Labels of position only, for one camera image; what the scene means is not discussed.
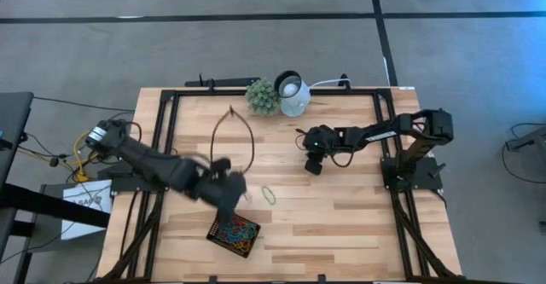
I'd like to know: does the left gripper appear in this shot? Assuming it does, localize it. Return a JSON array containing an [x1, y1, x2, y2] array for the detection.
[[198, 159, 247, 229]]

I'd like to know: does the teal rubber band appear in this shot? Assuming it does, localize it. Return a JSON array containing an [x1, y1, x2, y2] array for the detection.
[[221, 224, 251, 242]]

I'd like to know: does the blue rubber band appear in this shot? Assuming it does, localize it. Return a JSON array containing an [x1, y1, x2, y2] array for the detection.
[[238, 223, 258, 241]]

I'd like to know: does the yellow rubber band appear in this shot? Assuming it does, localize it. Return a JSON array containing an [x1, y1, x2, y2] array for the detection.
[[232, 239, 255, 253]]

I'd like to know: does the black slotted plastic bin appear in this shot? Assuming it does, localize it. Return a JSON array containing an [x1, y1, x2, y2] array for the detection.
[[206, 210, 262, 259]]

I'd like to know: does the green rubber band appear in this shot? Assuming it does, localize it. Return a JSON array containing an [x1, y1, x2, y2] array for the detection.
[[260, 185, 277, 206]]

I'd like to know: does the white desk lamp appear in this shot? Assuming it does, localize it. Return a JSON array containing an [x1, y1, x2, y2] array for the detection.
[[273, 70, 312, 119]]

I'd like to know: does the green potted plant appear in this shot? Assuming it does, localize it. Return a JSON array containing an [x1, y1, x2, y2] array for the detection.
[[244, 77, 282, 117]]

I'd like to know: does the black mounting bar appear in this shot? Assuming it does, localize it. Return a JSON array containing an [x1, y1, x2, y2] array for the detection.
[[184, 73, 261, 89]]

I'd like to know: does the white paper sheet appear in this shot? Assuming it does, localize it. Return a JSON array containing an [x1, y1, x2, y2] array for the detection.
[[61, 179, 113, 241]]

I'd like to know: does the black desk beam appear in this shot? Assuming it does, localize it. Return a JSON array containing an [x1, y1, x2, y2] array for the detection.
[[0, 183, 111, 229]]

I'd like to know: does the grey equipment stand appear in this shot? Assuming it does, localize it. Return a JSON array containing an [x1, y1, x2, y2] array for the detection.
[[506, 125, 546, 153]]

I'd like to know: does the grey desk surface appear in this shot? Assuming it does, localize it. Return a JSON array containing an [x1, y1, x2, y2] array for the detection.
[[0, 90, 35, 183]]

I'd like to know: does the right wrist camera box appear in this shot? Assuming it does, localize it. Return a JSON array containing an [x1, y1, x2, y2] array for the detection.
[[304, 159, 324, 177]]

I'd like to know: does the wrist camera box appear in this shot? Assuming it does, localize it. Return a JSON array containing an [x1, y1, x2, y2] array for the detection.
[[212, 158, 233, 175], [304, 159, 324, 177]]

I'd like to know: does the braided right arm cable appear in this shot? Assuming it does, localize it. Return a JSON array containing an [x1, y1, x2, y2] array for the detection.
[[330, 145, 355, 169]]

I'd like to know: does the braided arm cable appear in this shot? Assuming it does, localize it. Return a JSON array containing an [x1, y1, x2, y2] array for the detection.
[[330, 145, 355, 169], [210, 105, 256, 175]]

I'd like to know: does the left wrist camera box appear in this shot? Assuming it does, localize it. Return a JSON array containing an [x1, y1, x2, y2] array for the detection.
[[212, 158, 233, 175]]

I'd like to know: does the white lamp cable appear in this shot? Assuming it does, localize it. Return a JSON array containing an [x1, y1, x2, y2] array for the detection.
[[309, 78, 351, 90]]

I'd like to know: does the braided left arm cable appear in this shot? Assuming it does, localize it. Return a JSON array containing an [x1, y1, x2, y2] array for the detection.
[[210, 105, 256, 175]]

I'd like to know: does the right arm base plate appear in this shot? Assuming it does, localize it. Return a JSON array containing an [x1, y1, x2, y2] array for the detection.
[[380, 155, 444, 192]]

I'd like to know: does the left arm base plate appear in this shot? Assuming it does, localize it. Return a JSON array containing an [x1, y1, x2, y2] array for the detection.
[[98, 166, 170, 194]]

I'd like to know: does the yellow floor cable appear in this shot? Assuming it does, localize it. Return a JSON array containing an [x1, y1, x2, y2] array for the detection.
[[73, 130, 102, 183]]

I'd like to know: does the black floor cable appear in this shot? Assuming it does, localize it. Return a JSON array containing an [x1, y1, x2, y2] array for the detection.
[[32, 96, 136, 113]]

